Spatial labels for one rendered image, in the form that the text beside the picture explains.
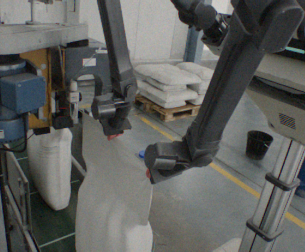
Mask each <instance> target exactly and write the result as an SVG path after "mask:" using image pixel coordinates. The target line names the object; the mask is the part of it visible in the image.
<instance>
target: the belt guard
mask: <svg viewBox="0 0 305 252"><path fill-rule="evenodd" d="M28 25H29V24H0V54H15V53H23V52H30V51H33V50H38V49H42V48H45V47H50V46H57V45H60V44H65V43H69V42H73V41H77V40H86V39H87V38H88V25H87V24H85V23H64V25H63V23H59V25H57V24H56V23H41V25H46V26H45V27H33V28H29V27H25V26H28Z"/></svg>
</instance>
